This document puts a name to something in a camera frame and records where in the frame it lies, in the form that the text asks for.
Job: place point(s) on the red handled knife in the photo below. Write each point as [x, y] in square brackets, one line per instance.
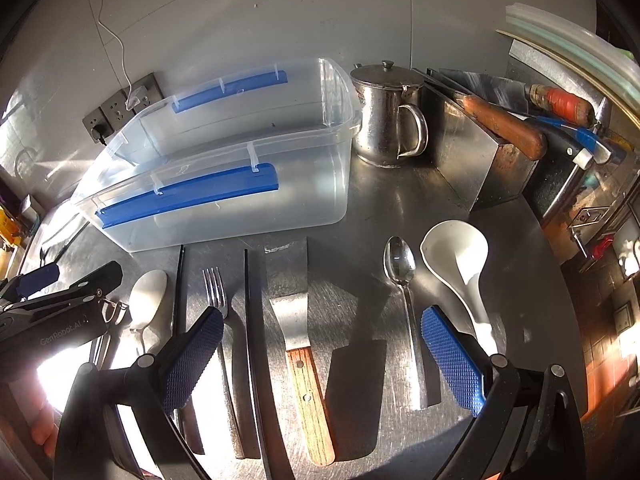
[521, 97]

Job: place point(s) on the black chopstick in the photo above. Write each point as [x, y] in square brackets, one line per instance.
[184, 417]
[274, 455]

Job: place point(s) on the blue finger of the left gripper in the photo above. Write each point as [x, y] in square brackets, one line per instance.
[28, 284]

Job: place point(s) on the white plastic ladle spoon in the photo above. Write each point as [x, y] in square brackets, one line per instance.
[456, 252]

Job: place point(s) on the black vegetable peeler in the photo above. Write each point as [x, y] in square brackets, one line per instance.
[103, 348]

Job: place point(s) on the silver metal spoon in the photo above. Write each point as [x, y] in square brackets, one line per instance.
[399, 266]

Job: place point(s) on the stainless steel knife rack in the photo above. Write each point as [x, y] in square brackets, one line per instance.
[481, 167]

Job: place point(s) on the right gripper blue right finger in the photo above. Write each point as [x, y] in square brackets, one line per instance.
[464, 376]

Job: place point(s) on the clear plastic storage box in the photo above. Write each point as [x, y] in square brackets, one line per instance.
[260, 151]

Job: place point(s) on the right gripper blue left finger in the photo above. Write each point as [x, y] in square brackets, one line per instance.
[187, 359]

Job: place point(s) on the stainless steel lidded jug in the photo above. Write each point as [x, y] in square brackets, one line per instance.
[394, 127]

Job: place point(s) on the silver metal fork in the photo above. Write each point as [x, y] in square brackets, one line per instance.
[217, 298]

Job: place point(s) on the blue black handled knife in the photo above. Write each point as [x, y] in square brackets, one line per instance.
[574, 145]

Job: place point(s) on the wooden handled metal scraper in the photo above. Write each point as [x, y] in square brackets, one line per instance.
[287, 289]

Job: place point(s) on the brown wooden handled cleaver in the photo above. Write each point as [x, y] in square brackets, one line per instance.
[530, 141]

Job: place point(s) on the grey wall socket panel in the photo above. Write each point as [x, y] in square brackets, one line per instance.
[109, 117]

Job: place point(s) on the stacked cutting boards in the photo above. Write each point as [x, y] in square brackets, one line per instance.
[583, 49]

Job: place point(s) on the white rice paddle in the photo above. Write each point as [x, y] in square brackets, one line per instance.
[145, 299]

